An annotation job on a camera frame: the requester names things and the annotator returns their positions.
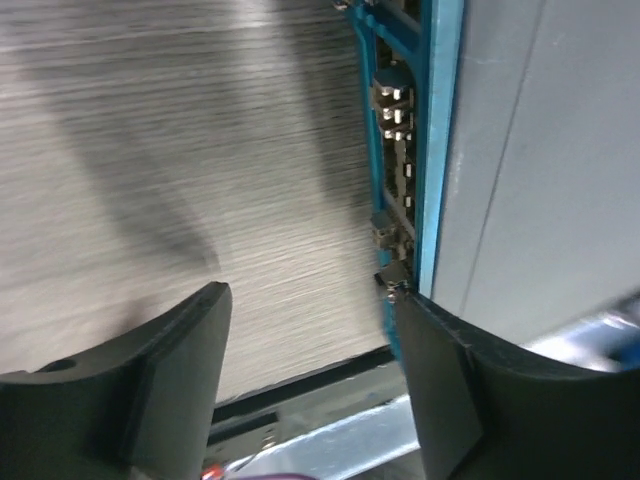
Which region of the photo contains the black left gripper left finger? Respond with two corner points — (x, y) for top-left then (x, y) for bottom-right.
(1, 282), (232, 479)

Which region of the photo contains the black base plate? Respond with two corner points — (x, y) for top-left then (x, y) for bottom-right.
(207, 347), (406, 453)

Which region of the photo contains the dark network switch box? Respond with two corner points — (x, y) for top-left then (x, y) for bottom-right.
(335, 1), (639, 372)

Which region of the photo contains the aluminium rail frame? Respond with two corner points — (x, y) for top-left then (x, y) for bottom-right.
(225, 306), (639, 479)

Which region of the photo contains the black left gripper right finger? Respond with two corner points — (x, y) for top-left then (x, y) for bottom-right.
(395, 292), (639, 479)

